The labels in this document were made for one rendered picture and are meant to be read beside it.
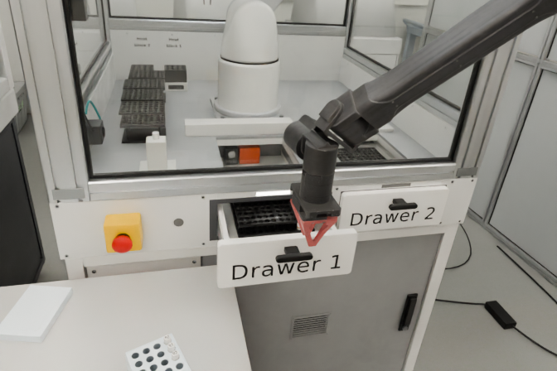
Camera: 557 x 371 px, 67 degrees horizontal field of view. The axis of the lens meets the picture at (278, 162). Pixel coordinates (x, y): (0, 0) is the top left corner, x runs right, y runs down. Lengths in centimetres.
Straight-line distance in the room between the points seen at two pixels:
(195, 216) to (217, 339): 27
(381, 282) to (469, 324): 96
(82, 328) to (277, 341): 59
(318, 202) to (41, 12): 57
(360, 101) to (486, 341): 163
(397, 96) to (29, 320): 78
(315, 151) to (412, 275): 72
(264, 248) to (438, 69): 46
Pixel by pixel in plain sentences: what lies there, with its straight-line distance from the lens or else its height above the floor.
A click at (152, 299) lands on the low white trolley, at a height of 76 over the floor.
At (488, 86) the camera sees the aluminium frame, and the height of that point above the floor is 119.
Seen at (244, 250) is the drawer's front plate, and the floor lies 91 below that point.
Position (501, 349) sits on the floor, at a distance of 217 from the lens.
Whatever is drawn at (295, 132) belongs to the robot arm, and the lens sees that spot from 77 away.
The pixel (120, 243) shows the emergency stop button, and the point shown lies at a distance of 93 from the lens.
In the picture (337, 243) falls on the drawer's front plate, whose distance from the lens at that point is 90.
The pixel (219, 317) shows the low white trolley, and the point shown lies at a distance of 92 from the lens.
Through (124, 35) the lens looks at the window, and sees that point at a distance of 85.
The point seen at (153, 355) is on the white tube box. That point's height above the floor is 80.
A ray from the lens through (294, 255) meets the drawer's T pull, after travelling 84.
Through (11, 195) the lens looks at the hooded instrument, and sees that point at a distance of 191.
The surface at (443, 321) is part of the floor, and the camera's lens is 216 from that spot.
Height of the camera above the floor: 143
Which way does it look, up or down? 26 degrees down
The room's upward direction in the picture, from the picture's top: 4 degrees clockwise
